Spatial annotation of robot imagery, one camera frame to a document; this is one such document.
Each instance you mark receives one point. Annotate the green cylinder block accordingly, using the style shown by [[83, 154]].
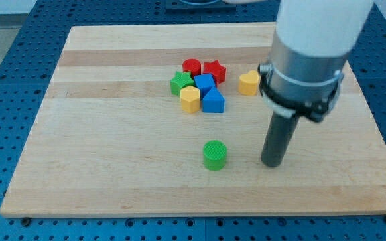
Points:
[[214, 155]]

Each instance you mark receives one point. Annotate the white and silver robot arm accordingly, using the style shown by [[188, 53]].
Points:
[[310, 47]]

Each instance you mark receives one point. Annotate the yellow hexagon block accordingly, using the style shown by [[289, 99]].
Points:
[[190, 99]]

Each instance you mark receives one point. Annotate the blue triangle block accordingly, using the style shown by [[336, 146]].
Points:
[[213, 101]]

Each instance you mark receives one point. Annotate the blue cube block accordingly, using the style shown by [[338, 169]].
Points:
[[204, 82]]

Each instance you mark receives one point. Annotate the green star block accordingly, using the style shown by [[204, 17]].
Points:
[[180, 81]]

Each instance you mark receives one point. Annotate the wooden board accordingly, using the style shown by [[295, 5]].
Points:
[[110, 140]]

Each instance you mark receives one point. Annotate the red star block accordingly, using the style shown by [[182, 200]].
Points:
[[217, 70]]

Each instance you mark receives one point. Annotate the red cylinder block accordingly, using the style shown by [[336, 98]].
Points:
[[193, 66]]

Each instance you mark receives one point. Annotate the yellow heart block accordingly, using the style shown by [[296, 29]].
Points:
[[248, 83]]

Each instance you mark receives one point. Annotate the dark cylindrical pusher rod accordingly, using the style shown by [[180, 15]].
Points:
[[277, 139]]

